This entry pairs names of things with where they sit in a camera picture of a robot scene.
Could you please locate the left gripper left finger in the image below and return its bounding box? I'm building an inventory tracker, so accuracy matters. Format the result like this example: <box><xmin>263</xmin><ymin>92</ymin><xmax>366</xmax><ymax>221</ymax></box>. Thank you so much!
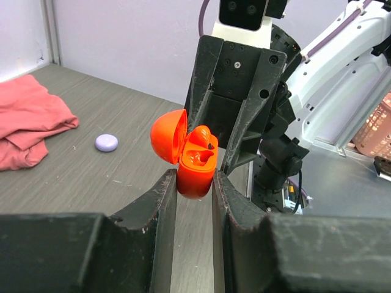
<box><xmin>1</xmin><ymin>169</ymin><xmax>177</xmax><ymax>292</ymax></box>

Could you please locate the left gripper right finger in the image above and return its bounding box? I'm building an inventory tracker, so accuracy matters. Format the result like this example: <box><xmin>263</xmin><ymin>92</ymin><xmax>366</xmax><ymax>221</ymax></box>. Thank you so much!
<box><xmin>212</xmin><ymin>171</ymin><xmax>390</xmax><ymax>292</ymax></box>

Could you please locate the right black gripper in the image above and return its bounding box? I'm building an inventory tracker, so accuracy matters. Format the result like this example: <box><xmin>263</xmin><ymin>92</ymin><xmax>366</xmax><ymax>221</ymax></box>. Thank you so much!
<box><xmin>185</xmin><ymin>35</ymin><xmax>287</xmax><ymax>175</ymax></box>

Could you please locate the orange earbud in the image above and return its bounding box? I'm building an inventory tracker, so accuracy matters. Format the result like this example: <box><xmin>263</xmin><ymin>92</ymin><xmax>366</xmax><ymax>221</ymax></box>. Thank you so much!
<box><xmin>189</xmin><ymin>125</ymin><xmax>216</xmax><ymax>150</ymax></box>

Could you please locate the orange round charging case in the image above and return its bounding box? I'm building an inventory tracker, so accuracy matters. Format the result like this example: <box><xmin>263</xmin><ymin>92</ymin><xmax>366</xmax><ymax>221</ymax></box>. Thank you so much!
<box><xmin>150</xmin><ymin>109</ymin><xmax>219</xmax><ymax>200</ymax></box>

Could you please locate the lilac earbud charging case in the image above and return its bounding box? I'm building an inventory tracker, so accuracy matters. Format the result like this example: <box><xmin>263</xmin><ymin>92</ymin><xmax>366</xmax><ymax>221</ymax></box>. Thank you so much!
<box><xmin>95</xmin><ymin>134</ymin><xmax>119</xmax><ymax>153</ymax></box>

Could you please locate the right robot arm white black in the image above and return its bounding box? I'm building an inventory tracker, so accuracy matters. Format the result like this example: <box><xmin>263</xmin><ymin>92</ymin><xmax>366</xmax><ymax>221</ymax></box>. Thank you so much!
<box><xmin>185</xmin><ymin>1</ymin><xmax>390</xmax><ymax>213</ymax></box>

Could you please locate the pink perforated basket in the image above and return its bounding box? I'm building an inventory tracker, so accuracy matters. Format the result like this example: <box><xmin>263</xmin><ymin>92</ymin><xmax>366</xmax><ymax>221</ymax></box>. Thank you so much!
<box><xmin>352</xmin><ymin>93</ymin><xmax>391</xmax><ymax>160</ymax></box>

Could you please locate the coral folded cloth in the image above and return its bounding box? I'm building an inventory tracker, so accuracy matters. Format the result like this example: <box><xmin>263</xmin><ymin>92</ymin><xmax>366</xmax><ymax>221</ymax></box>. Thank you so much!
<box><xmin>1</xmin><ymin>74</ymin><xmax>79</xmax><ymax>171</ymax></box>

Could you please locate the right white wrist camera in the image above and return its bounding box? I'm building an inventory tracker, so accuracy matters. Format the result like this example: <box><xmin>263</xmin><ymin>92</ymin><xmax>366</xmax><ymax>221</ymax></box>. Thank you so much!
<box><xmin>211</xmin><ymin>0</ymin><xmax>272</xmax><ymax>49</ymax></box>

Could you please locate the aluminium corner post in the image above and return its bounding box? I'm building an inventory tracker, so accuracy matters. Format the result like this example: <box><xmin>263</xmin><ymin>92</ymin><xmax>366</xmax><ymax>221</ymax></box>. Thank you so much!
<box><xmin>40</xmin><ymin>0</ymin><xmax>62</xmax><ymax>66</ymax></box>

